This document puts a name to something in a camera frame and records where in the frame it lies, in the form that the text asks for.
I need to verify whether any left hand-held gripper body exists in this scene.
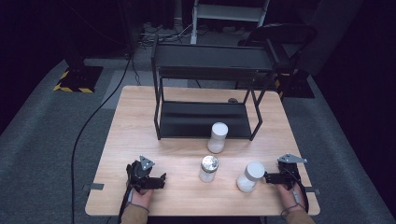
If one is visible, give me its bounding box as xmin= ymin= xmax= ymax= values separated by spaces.
xmin=125 ymin=154 xmax=159 ymax=192

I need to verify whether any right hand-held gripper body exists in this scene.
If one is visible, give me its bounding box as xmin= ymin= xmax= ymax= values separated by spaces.
xmin=276 ymin=153 xmax=308 ymax=190

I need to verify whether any white-lid jar of white powder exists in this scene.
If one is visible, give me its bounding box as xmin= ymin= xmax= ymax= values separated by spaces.
xmin=206 ymin=121 xmax=230 ymax=155
xmin=235 ymin=161 xmax=266 ymax=193

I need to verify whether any silver-lid glass jar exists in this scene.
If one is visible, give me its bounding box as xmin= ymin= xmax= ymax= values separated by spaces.
xmin=198 ymin=155 xmax=220 ymax=184

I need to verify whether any black metal shelf rack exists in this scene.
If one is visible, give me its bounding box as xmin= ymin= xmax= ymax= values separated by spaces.
xmin=150 ymin=34 xmax=293 ymax=142

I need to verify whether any person's left hand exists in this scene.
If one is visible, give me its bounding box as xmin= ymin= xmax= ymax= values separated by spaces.
xmin=125 ymin=184 xmax=155 ymax=210

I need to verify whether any person's right hand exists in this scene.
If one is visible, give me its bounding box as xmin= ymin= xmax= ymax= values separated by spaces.
xmin=276 ymin=183 xmax=308 ymax=215

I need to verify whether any grey tape marker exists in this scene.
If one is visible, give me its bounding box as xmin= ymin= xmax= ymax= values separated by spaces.
xmin=303 ymin=186 xmax=321 ymax=196
xmin=82 ymin=183 xmax=106 ymax=191

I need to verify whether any black stand base, striped edge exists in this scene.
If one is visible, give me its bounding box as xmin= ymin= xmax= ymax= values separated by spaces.
xmin=274 ymin=70 xmax=316 ymax=100
xmin=52 ymin=64 xmax=105 ymax=94

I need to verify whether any grey curtain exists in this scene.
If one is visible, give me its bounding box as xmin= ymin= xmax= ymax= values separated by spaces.
xmin=297 ymin=0 xmax=366 ymax=77

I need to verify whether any white step stool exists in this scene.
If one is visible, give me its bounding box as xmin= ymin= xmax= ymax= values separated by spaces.
xmin=190 ymin=0 xmax=272 ymax=45

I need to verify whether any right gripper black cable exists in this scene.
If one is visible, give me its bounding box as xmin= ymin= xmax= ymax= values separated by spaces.
xmin=288 ymin=169 xmax=310 ymax=216

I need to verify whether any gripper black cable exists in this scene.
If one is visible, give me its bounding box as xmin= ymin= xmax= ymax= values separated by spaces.
xmin=288 ymin=169 xmax=310 ymax=216
xmin=117 ymin=186 xmax=134 ymax=224

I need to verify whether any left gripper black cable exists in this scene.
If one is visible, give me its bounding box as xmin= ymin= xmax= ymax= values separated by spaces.
xmin=117 ymin=186 xmax=134 ymax=224

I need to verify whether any long black floor cable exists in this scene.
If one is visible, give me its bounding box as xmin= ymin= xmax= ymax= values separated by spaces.
xmin=70 ymin=52 xmax=134 ymax=224

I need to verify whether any thin black floor cable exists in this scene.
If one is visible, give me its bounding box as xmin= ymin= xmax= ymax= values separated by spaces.
xmin=131 ymin=57 xmax=143 ymax=87

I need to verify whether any tangle of floor cables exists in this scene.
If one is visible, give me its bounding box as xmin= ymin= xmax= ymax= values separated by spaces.
xmin=136 ymin=21 xmax=194 ymax=49

